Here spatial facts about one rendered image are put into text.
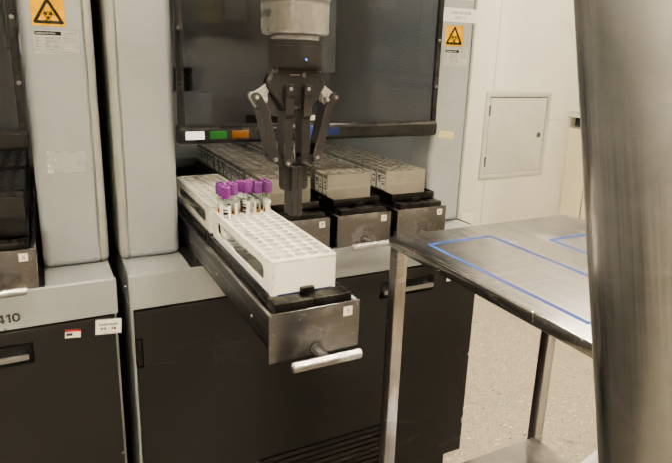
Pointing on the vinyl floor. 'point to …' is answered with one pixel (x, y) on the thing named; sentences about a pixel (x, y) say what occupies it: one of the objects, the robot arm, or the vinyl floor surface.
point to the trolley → (536, 316)
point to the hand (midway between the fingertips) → (293, 189)
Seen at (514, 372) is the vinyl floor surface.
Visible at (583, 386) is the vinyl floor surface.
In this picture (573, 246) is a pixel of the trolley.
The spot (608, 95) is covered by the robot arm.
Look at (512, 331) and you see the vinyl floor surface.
